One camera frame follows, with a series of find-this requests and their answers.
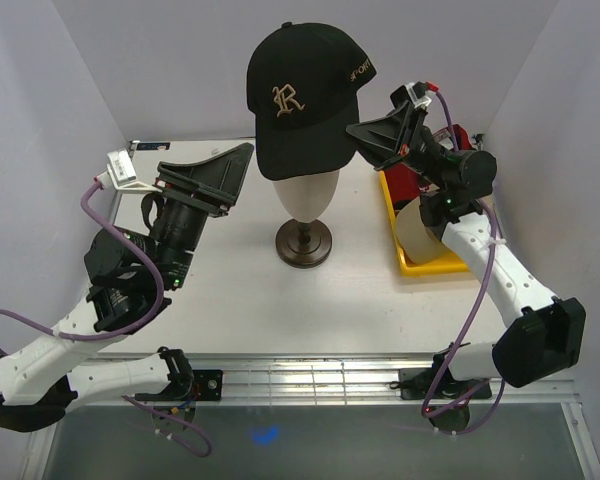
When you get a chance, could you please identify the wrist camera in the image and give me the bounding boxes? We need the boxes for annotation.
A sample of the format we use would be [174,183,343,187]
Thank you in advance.
[95,149,158,194]
[390,82,439,109]

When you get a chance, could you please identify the red baseball cap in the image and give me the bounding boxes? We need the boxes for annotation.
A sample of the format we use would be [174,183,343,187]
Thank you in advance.
[384,123,474,213]

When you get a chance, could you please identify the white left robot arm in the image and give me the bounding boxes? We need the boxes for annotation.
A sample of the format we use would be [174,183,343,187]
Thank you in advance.
[0,143,254,433]

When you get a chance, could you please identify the yellow plastic tray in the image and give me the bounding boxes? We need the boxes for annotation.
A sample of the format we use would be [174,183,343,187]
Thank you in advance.
[378,172,469,277]

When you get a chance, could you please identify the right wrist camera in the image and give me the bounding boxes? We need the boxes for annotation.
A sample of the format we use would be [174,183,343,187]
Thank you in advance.
[390,82,439,109]

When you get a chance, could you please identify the beige baseball cap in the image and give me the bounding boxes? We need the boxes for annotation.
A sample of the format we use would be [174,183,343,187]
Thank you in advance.
[395,198,450,265]

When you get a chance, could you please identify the purple cable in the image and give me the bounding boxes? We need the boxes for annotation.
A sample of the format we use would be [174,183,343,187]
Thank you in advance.
[0,182,165,357]
[421,91,506,417]

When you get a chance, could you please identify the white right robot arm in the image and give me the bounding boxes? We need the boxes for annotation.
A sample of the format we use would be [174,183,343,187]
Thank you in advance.
[346,101,586,397]

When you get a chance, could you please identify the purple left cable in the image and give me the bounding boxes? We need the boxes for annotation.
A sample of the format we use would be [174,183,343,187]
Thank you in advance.
[0,182,165,357]

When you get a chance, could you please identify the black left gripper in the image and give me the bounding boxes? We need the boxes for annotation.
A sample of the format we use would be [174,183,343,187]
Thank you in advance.
[151,142,254,289]

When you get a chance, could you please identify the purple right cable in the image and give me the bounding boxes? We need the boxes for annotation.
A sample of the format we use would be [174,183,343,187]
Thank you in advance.
[421,91,506,417]

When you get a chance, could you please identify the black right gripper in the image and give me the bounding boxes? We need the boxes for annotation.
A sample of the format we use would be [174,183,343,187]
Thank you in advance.
[340,101,449,191]

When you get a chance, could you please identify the black baseball cap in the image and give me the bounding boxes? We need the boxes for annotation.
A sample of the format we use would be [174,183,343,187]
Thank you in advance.
[246,22,377,182]

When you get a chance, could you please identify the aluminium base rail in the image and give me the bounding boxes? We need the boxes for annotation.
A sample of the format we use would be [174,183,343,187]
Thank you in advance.
[35,352,581,407]

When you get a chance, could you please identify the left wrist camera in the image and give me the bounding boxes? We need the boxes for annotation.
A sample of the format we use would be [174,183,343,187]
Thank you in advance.
[95,149,158,194]

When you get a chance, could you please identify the beige mannequin head stand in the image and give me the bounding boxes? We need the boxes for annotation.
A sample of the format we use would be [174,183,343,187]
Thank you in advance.
[273,170,340,269]

